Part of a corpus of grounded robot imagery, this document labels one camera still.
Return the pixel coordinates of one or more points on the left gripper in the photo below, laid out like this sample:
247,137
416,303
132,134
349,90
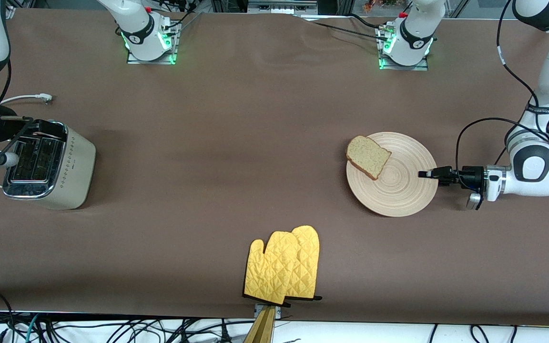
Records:
471,176

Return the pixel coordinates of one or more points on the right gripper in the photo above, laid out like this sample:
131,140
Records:
4,125

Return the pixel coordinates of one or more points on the round wooden plate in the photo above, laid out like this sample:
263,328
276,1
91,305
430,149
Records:
389,190

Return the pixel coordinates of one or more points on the slice of brown bread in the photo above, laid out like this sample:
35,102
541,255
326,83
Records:
367,155

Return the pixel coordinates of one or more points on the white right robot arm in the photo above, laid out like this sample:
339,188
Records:
136,24

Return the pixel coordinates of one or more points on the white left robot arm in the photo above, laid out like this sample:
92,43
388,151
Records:
536,166

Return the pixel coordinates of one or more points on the cream and chrome toaster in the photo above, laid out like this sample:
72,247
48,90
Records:
76,166

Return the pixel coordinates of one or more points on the yellow quilted oven mitt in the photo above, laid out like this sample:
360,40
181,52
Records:
309,257
269,271

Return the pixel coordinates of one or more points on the brown table cover sheet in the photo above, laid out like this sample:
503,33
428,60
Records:
274,95

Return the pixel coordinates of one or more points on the grey metal box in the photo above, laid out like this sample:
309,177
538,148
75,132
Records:
281,7

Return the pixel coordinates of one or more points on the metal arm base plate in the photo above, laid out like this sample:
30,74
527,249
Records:
417,67
136,61

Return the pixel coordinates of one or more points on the aluminium frame profile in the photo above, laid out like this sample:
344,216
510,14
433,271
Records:
13,13

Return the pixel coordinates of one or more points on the wooden stand with bracket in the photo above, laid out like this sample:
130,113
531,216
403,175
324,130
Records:
262,328

